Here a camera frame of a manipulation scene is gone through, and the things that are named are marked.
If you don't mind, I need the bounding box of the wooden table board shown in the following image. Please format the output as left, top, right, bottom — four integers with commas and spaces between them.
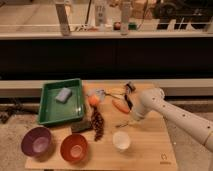
24, 81, 179, 171

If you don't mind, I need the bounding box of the green plastic tray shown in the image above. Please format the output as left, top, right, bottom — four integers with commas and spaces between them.
38, 78, 85, 126

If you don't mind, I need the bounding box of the black handled knife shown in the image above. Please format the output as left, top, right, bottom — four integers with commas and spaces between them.
124, 94, 133, 110

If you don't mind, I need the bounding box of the dark grape bunch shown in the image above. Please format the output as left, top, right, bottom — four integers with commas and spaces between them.
91, 108, 104, 141

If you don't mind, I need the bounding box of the white cup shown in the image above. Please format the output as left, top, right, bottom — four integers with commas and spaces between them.
112, 131, 131, 151

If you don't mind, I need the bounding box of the orange bowl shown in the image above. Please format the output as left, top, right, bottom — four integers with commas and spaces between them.
60, 134, 88, 163

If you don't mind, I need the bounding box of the purple bowl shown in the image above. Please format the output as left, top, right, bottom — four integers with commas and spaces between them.
21, 127, 52, 157

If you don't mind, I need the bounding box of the dark green scrub pad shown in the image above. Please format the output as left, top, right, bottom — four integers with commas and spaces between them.
71, 121, 92, 133

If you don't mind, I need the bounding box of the metal fork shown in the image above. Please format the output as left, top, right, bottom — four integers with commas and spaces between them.
115, 122, 136, 128

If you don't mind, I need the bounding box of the yellow banana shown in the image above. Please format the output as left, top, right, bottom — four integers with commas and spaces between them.
105, 88, 125, 99

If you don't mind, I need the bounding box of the orange carrot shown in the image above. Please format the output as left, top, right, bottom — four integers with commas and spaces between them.
112, 99, 130, 114

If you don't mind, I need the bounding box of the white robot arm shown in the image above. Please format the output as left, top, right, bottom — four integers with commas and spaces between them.
132, 88, 213, 153

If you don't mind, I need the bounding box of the orange fruit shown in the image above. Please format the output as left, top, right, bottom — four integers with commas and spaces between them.
88, 94, 100, 106

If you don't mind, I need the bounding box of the blue sponge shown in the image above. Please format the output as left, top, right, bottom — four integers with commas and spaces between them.
55, 88, 72, 103

